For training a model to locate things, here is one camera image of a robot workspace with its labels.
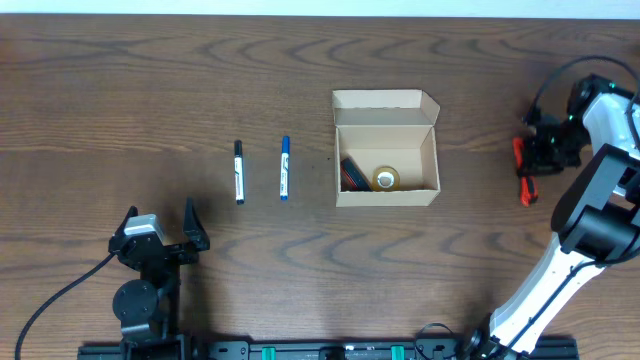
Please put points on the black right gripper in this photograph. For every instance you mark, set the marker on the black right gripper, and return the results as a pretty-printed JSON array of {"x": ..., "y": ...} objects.
[{"x": 536, "y": 163}]

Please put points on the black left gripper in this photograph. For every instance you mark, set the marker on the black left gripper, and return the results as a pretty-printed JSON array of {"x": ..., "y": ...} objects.
[{"x": 170, "y": 251}]

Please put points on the red utility knife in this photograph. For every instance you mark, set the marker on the red utility knife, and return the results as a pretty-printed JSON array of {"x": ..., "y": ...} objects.
[{"x": 528, "y": 190}]

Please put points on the black whiteboard marker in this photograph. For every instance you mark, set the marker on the black whiteboard marker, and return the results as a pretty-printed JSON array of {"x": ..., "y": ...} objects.
[{"x": 239, "y": 173}]

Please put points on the clear tape roll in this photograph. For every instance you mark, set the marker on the clear tape roll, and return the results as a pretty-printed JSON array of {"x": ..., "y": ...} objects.
[{"x": 385, "y": 179}]

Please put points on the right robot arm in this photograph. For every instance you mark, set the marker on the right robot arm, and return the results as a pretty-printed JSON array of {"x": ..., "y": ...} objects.
[{"x": 595, "y": 224}]

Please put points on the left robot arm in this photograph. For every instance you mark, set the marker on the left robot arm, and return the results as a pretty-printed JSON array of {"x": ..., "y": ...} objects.
[{"x": 148, "y": 307}]

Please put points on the blue whiteboard marker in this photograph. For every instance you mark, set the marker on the blue whiteboard marker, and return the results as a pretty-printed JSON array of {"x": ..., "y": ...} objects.
[{"x": 284, "y": 169}]

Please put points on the open cardboard box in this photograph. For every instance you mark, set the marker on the open cardboard box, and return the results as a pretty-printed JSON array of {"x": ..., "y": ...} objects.
[{"x": 394, "y": 128}]

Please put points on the black mounting rail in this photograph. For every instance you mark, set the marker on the black mounting rail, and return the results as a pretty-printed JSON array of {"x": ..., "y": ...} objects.
[{"x": 437, "y": 347}]

